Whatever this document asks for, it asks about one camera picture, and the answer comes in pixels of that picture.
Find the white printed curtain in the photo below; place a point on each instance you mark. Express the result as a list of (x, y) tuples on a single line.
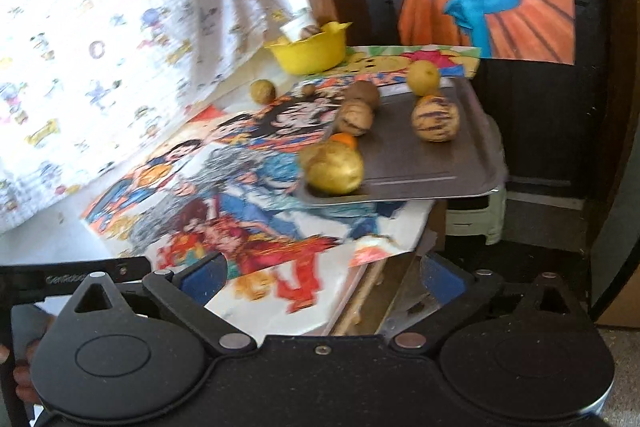
[(100, 32)]

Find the green yellow round fruit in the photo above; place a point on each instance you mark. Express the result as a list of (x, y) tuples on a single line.
[(262, 91)]

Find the small orange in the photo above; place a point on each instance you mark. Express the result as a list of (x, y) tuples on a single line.
[(345, 139)]

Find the white plastic stool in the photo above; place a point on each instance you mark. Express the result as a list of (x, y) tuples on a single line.
[(475, 219)]

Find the cartoon printed table cover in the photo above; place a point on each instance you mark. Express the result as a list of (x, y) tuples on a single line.
[(240, 167)]

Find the cardboard box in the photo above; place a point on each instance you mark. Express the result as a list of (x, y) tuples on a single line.
[(622, 297)]

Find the yellow plastic bowl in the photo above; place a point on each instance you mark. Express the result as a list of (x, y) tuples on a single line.
[(310, 54)]

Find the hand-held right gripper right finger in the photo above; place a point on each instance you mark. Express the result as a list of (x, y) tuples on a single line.
[(445, 278)]

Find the small brown round fruit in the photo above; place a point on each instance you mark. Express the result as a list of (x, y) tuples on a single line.
[(308, 90)]

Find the person's left hand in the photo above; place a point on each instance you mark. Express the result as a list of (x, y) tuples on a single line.
[(21, 379)]

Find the metal tray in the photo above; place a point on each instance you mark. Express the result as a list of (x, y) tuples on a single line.
[(415, 162)]

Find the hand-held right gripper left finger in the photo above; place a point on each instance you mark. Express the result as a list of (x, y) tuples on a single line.
[(202, 278)]

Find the striped pepino melon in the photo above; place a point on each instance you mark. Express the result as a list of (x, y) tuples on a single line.
[(355, 118), (435, 119), (311, 32)]

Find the brown kiwi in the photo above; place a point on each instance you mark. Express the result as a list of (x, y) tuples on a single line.
[(364, 93)]

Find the green yellow lumpy fruit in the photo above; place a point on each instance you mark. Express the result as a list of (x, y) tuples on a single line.
[(335, 172)]

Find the yellow round citrus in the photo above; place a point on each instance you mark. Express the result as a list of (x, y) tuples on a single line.
[(424, 77)]

